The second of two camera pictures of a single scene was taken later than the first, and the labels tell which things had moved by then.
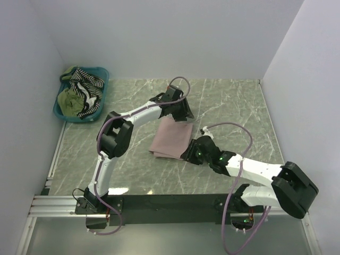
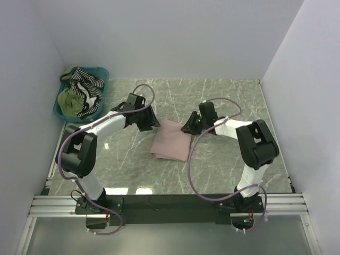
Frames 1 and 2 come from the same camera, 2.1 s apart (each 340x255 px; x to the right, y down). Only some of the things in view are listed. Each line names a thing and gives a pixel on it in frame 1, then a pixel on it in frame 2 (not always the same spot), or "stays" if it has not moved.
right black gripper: (188, 154) to (189, 127)
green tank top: (69, 100) stays
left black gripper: (185, 112) to (151, 120)
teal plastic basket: (102, 73) stays
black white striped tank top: (90, 87) stays
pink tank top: (171, 137) stays
